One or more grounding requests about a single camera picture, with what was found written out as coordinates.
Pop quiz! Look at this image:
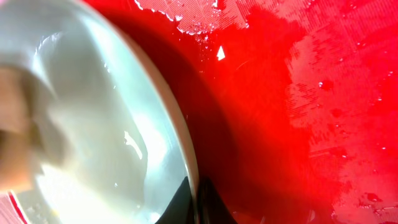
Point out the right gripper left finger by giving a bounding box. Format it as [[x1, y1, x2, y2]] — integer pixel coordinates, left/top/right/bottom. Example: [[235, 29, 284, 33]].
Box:
[[155, 177, 197, 224]]

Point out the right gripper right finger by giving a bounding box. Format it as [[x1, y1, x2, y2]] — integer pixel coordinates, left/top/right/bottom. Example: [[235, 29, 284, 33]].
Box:
[[198, 178, 237, 224]]

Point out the light blue plate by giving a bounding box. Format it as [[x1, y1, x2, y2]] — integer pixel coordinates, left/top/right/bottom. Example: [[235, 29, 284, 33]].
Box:
[[1, 0, 198, 224]]

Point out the green yellow sponge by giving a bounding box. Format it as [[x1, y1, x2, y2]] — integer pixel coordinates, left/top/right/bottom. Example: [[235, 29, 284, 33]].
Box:
[[1, 65, 67, 193]]

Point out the red plastic tray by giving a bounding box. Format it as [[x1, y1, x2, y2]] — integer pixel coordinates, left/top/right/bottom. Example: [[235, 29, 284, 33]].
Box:
[[81, 0, 398, 224]]

